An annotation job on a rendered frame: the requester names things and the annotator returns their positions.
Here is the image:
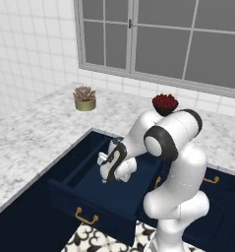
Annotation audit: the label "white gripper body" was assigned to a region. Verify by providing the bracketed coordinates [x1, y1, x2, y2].
[114, 157, 139, 183]

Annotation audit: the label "open navy drawer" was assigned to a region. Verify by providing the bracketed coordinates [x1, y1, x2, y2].
[47, 130, 164, 248]

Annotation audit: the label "navy drawer front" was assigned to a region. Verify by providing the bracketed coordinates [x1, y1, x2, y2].
[201, 166, 235, 201]
[137, 159, 173, 228]

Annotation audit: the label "dark red flowers in pot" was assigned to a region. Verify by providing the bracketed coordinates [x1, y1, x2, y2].
[151, 94, 180, 118]

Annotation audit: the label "succulent in olive pot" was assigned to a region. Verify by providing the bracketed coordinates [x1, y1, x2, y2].
[72, 85, 97, 112]

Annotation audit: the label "navy cupboard run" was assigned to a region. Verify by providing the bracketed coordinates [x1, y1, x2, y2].
[0, 176, 83, 252]

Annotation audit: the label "grey framed window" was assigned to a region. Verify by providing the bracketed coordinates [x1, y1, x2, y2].
[73, 0, 235, 100]

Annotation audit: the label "gold drawer handle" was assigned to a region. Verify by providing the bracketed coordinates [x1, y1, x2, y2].
[203, 175, 221, 185]
[75, 206, 99, 226]
[153, 176, 162, 191]

